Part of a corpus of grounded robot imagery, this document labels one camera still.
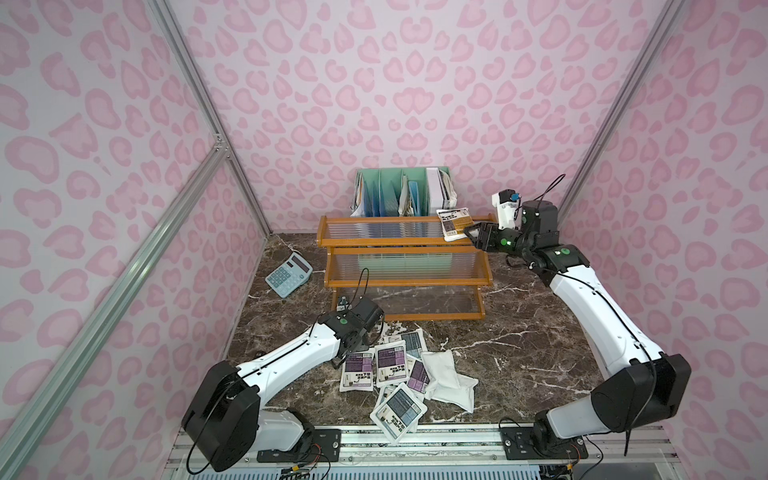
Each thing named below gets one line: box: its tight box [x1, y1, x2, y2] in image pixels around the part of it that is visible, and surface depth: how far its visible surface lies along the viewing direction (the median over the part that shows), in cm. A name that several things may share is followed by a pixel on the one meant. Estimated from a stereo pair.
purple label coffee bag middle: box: [374, 340, 409, 387], surface depth 87 cm
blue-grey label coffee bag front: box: [370, 382, 428, 444], surface depth 78 cm
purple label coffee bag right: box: [407, 360, 431, 394], surface depth 84 cm
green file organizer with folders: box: [350, 166, 458, 217], surface depth 101 cm
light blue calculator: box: [265, 252, 313, 299], surface depth 106 cm
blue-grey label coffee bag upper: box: [400, 328, 428, 367], surface depth 90 cm
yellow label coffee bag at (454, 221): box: [436, 207, 474, 242], surface depth 82 cm
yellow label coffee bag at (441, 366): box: [421, 350, 460, 389], surface depth 85 cm
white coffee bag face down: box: [425, 373, 479, 413], surface depth 82 cm
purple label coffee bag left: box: [340, 351, 375, 392], surface depth 86 cm
